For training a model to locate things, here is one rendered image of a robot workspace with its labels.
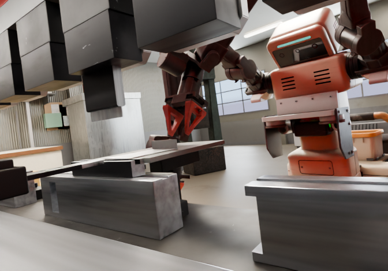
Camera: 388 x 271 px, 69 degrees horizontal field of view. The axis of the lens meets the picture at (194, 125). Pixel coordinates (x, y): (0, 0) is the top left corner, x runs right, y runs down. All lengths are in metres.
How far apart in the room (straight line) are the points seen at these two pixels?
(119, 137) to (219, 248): 6.69
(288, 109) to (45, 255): 0.97
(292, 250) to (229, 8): 0.30
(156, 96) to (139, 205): 10.28
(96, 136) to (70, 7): 6.25
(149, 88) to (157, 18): 10.19
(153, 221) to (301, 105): 0.74
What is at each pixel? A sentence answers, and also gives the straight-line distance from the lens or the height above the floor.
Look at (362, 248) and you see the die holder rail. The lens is 0.34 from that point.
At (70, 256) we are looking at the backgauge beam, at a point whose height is 0.98.
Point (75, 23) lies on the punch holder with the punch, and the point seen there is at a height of 1.26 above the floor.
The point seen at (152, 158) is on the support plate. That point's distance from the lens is 0.53.
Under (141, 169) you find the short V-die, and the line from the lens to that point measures 0.53.
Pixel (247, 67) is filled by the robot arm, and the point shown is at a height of 1.24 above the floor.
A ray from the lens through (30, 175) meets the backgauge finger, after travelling 0.50.
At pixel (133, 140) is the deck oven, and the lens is 7.25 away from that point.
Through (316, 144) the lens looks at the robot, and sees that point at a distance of 1.12.
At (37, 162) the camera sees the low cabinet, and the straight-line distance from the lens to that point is 6.42.
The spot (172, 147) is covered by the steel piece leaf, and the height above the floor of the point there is 1.01.
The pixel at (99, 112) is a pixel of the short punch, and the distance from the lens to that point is 0.59.
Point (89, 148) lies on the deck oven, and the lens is 6.73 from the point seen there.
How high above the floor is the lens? 1.05
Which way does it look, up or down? 1 degrees down
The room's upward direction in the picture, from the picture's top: 7 degrees counter-clockwise
